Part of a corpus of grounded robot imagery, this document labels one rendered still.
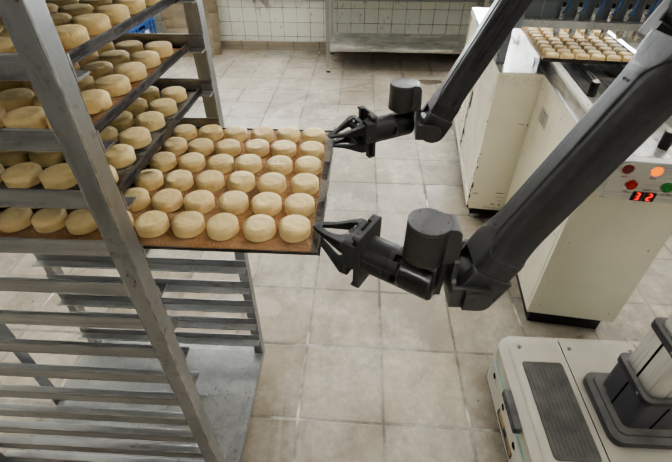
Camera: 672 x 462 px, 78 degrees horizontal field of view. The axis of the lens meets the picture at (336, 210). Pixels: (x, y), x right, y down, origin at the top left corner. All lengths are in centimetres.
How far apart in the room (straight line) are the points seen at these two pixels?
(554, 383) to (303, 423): 83
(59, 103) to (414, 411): 145
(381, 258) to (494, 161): 171
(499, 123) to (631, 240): 78
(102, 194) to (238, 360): 111
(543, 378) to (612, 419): 19
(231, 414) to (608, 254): 140
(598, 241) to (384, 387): 93
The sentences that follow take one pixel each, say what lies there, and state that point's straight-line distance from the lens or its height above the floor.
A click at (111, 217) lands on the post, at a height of 114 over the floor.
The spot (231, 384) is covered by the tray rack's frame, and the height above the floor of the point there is 15.
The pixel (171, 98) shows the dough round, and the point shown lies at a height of 114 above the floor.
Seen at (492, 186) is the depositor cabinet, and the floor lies 24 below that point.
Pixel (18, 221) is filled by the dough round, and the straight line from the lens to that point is 82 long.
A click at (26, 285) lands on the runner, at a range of 85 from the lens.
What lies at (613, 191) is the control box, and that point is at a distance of 156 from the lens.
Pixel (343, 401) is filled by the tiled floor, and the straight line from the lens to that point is 166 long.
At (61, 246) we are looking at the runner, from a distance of 74.
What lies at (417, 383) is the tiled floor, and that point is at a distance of 172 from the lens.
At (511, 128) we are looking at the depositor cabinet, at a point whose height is 57.
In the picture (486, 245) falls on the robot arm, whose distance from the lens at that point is 57.
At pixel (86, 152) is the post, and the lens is 56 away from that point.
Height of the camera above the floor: 148
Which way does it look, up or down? 38 degrees down
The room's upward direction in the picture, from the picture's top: straight up
